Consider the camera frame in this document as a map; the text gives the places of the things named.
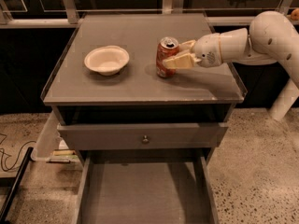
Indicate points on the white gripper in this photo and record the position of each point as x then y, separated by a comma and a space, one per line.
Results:
206, 50

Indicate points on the red coke can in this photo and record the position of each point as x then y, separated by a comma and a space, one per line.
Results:
167, 47

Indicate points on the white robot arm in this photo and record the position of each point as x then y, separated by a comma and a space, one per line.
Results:
270, 38

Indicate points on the grey top drawer front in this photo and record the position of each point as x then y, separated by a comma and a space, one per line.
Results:
129, 136

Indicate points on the grey drawer cabinet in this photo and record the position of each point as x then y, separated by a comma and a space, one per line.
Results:
136, 95

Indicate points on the round brass drawer knob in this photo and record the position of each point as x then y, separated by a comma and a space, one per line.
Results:
145, 140

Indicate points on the open grey middle drawer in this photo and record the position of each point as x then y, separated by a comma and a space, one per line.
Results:
145, 187

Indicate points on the white paper bowl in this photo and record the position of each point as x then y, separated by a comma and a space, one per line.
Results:
107, 61

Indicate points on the orange fruit on ledge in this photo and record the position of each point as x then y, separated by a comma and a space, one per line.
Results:
295, 14

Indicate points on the clear plastic bin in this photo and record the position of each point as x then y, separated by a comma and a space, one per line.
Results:
50, 147

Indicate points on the black bar on floor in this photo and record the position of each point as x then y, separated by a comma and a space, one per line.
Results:
13, 184

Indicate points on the metal window rail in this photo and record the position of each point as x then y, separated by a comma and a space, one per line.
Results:
171, 9

